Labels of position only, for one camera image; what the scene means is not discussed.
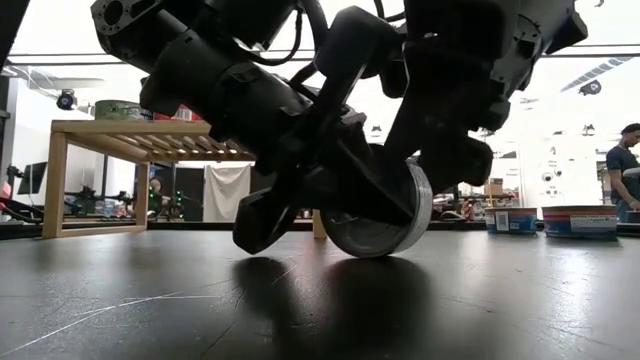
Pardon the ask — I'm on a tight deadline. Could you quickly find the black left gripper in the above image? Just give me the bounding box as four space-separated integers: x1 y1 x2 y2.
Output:
139 28 322 255

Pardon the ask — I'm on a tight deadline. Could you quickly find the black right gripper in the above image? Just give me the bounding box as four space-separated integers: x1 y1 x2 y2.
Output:
383 39 521 195

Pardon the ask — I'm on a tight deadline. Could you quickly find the silver lid can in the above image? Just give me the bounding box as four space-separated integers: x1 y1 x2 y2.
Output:
319 143 434 259

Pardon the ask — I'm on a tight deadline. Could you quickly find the gold lid can marked eight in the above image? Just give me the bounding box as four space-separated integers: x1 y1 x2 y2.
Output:
484 207 539 235

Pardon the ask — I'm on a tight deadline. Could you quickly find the green label tuna can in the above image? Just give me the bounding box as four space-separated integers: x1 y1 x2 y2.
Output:
94 99 151 121

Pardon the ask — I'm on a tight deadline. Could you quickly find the wooden slatted shelf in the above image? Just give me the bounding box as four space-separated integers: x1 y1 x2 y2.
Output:
42 118 330 241

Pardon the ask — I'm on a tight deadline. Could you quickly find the white hanging cloth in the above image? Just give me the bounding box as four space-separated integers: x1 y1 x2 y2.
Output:
202 163 252 223

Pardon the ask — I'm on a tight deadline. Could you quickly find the cardboard box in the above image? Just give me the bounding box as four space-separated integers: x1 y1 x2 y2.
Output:
482 177 506 197

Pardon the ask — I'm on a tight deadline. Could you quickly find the white cabinet machine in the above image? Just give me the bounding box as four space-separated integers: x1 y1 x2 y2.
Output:
517 134 601 209

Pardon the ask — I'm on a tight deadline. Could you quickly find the black table mat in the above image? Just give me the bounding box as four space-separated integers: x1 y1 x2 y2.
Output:
0 222 640 360

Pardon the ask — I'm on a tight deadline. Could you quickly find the blue red label can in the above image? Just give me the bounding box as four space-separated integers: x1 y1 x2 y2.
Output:
541 204 620 240

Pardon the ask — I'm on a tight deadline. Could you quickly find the black ceiling spotlight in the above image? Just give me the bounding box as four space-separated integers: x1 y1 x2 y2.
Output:
55 88 79 112
578 78 604 97

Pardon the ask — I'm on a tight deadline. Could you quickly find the black monitor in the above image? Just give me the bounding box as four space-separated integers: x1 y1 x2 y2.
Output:
17 160 49 196

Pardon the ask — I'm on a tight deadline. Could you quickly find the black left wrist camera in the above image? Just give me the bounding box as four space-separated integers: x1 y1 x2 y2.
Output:
313 5 405 121

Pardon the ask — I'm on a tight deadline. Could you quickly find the long ceiling light rail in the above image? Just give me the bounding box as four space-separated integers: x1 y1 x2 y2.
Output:
0 45 640 65

